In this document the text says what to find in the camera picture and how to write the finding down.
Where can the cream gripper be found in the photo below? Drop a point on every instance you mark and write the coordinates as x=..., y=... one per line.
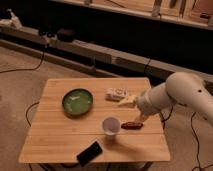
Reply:
x=141, y=118

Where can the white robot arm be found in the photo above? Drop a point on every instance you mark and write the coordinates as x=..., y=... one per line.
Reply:
x=182, y=88

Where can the beige sponge piece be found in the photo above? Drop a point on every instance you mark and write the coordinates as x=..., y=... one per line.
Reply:
x=129, y=101

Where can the black smartphone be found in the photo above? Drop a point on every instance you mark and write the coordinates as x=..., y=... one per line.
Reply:
x=89, y=154

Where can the long wooden ledge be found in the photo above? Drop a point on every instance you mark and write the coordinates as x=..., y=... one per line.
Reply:
x=103, y=54

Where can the wooden table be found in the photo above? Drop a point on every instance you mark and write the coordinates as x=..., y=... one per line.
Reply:
x=55, y=138

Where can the black device on ledge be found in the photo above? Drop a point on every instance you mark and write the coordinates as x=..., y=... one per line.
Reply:
x=66, y=35

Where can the white object on ledge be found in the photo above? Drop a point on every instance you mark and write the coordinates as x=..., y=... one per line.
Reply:
x=13, y=21

